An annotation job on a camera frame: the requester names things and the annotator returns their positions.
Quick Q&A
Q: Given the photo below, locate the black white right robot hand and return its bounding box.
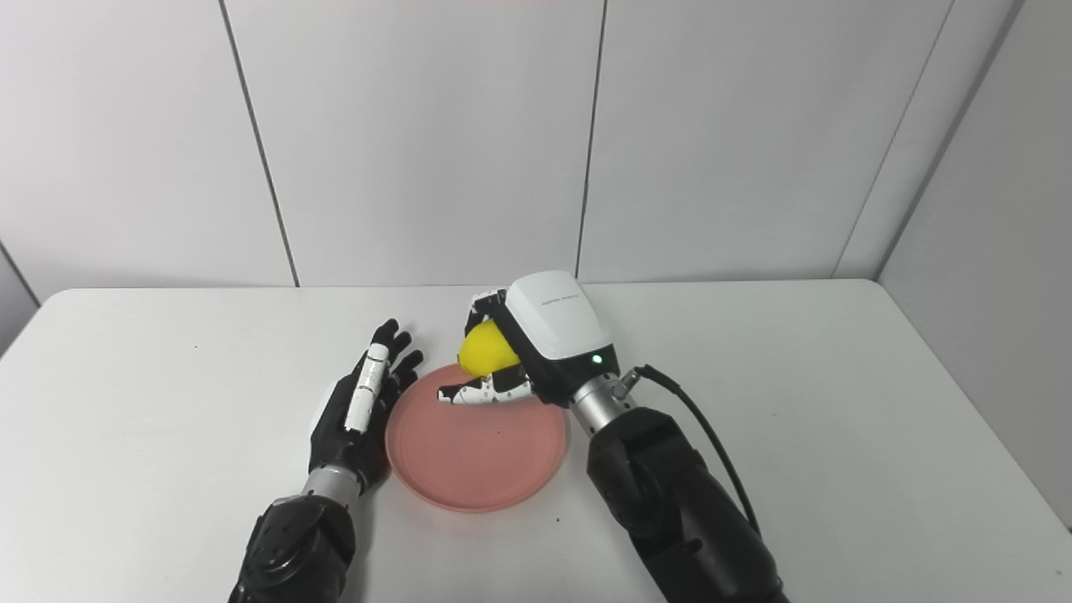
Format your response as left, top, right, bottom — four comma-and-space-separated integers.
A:
437, 270, 621, 409

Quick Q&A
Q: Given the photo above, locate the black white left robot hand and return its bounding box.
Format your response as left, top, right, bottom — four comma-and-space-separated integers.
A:
308, 318, 425, 495

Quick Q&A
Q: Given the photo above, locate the yellow lemon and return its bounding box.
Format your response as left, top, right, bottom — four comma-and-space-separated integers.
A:
457, 319, 522, 379

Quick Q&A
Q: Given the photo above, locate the pink round plate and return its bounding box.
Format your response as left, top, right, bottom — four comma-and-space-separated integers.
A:
384, 363, 570, 513

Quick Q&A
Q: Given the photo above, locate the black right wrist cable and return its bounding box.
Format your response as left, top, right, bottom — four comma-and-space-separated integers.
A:
616, 364, 763, 537

